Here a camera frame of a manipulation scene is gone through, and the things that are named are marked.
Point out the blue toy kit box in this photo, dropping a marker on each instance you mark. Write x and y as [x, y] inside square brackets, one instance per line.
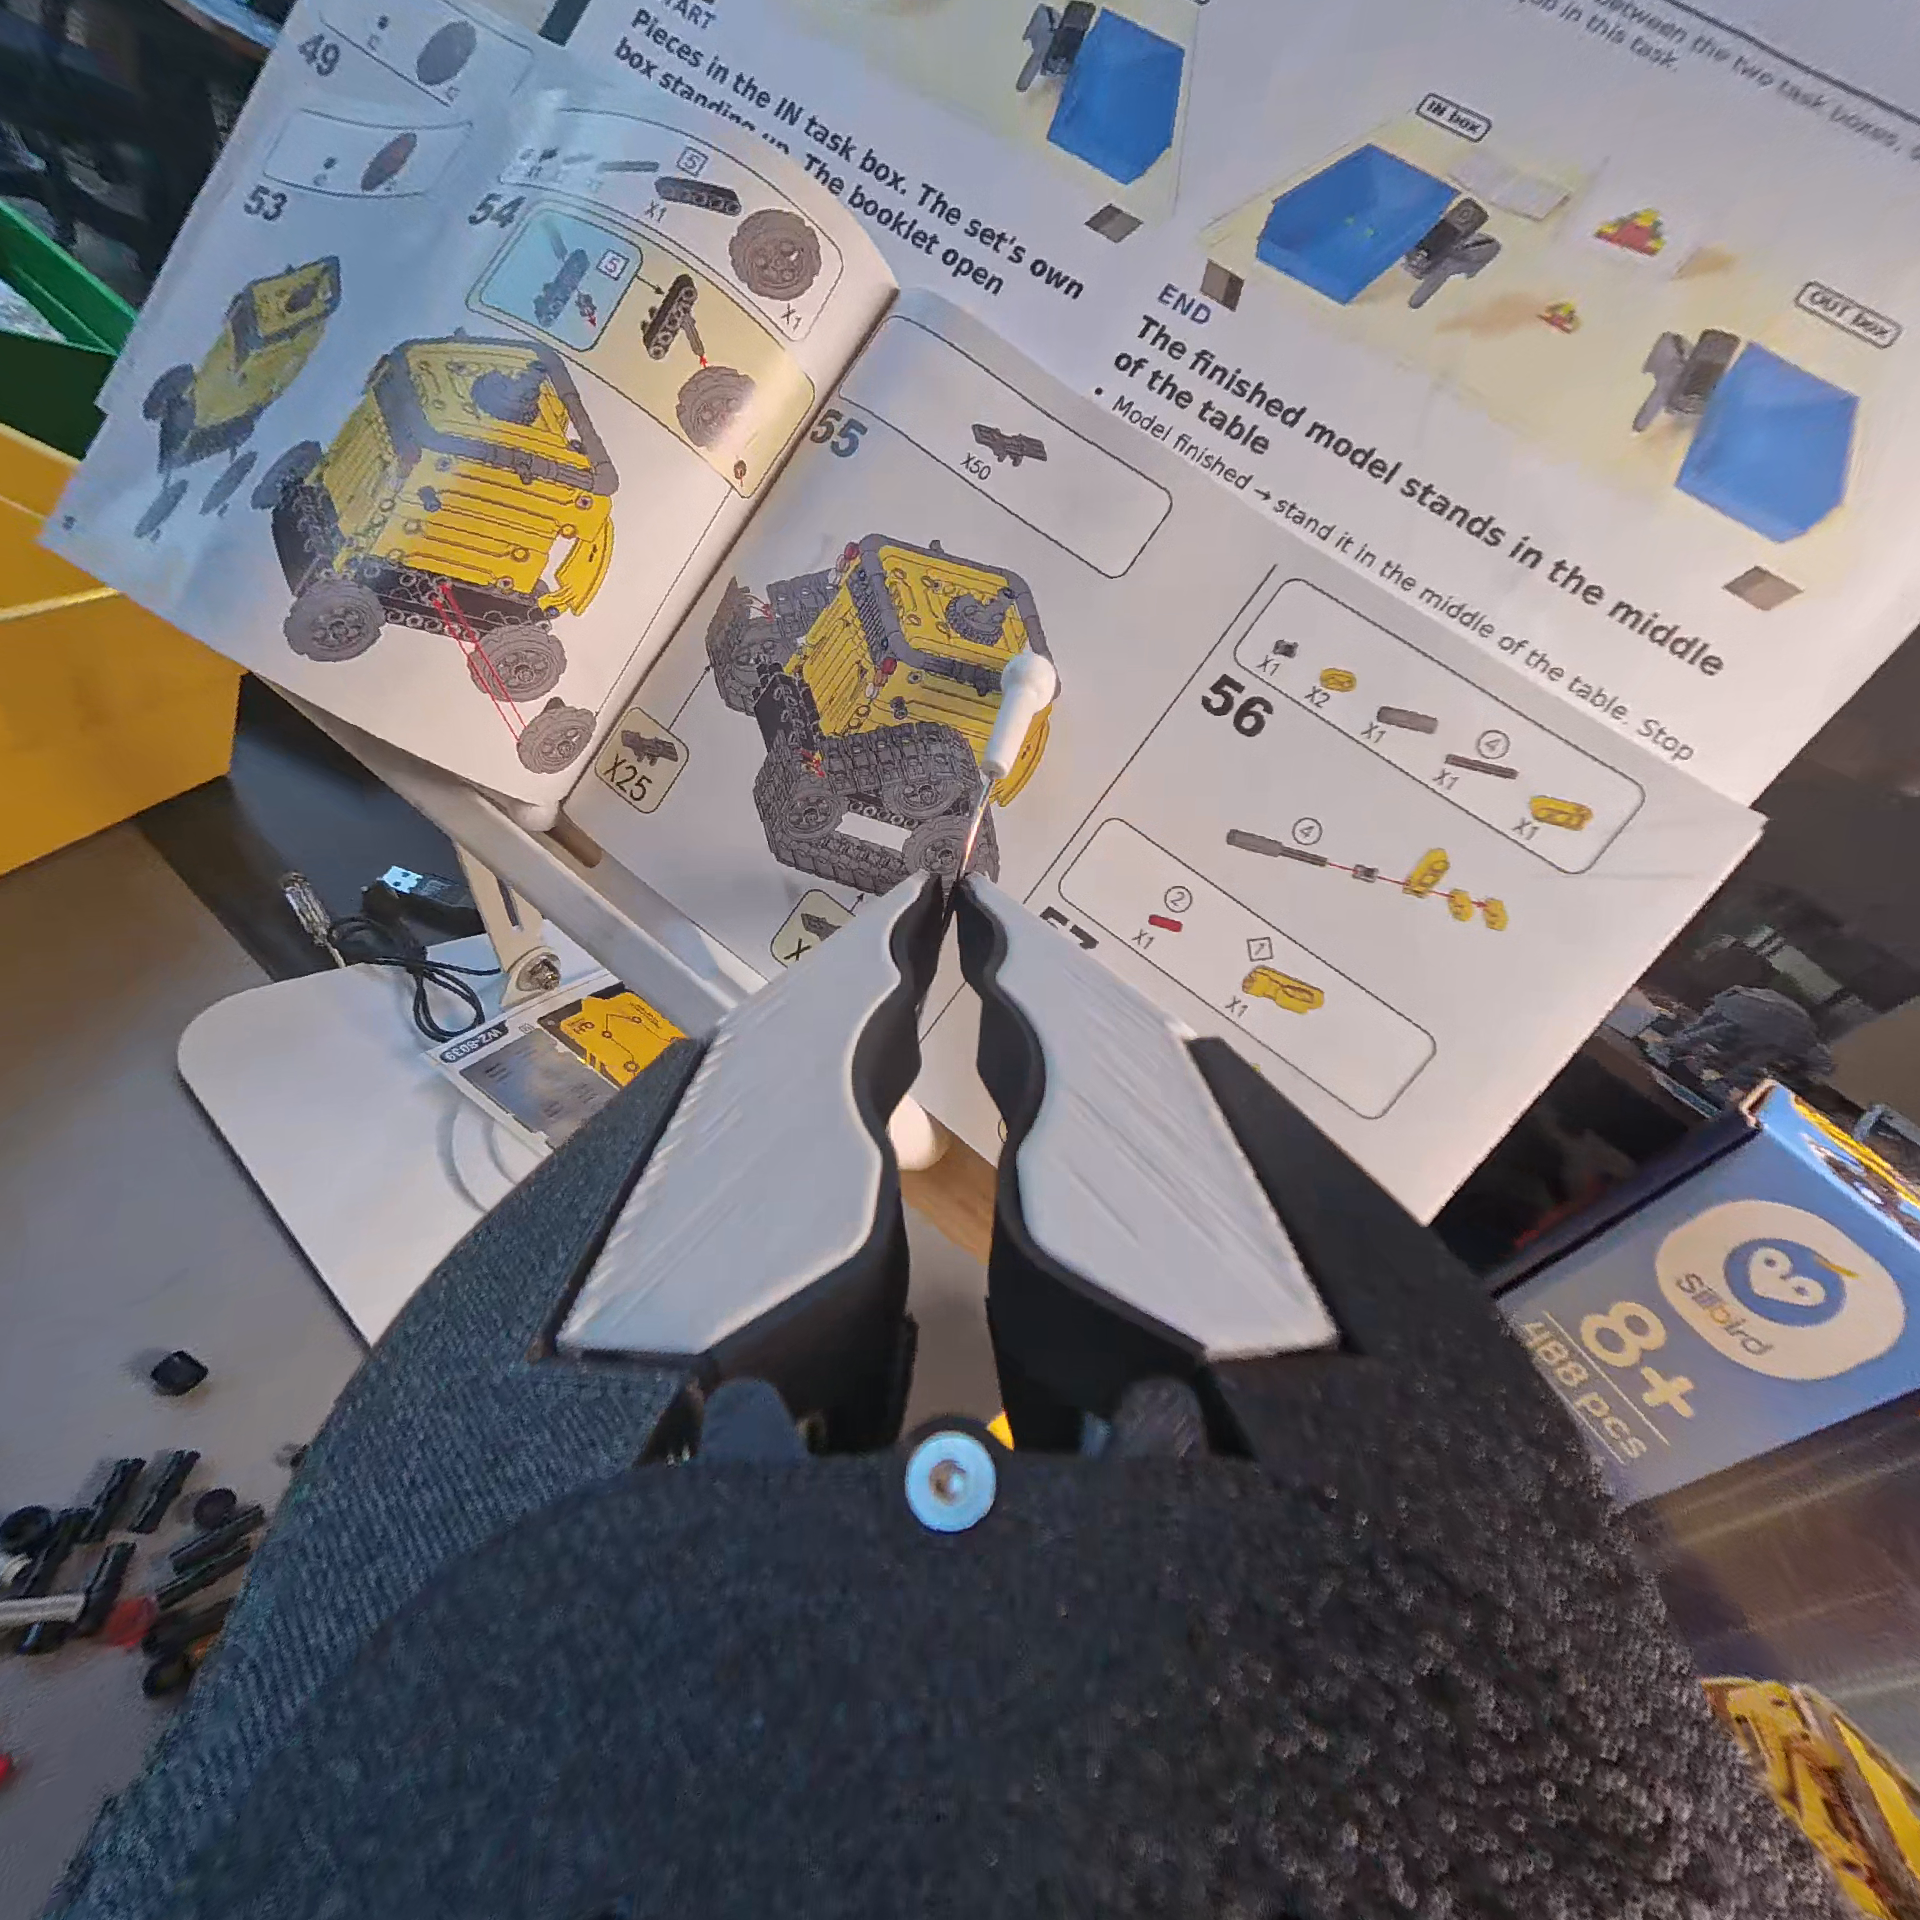
[1726, 1292]

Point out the printed instruction sheet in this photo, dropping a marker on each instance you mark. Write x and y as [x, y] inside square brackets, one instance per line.
[1502, 372]

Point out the green plastic storage bin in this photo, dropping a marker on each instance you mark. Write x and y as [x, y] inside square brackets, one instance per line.
[60, 372]

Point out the small clear plug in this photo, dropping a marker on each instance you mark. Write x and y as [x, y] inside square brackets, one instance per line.
[299, 909]

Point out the yellow plastic storage bin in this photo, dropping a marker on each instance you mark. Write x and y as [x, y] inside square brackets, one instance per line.
[109, 720]

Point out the pile of small building pieces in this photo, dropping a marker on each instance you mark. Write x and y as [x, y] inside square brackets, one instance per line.
[179, 1560]

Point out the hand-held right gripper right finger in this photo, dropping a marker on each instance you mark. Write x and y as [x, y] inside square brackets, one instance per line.
[1169, 1203]

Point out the yellow black sticker sheet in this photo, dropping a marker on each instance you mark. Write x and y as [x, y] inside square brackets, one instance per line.
[603, 1040]

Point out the grey desk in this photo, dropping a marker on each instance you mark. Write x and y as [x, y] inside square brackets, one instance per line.
[123, 1203]

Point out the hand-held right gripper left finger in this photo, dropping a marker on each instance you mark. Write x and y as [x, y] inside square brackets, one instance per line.
[735, 1203]

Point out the instruction booklet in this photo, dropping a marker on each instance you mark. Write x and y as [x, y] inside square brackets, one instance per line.
[1201, 676]

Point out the white monitor stand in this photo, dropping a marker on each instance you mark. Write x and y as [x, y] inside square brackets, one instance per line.
[330, 1109]

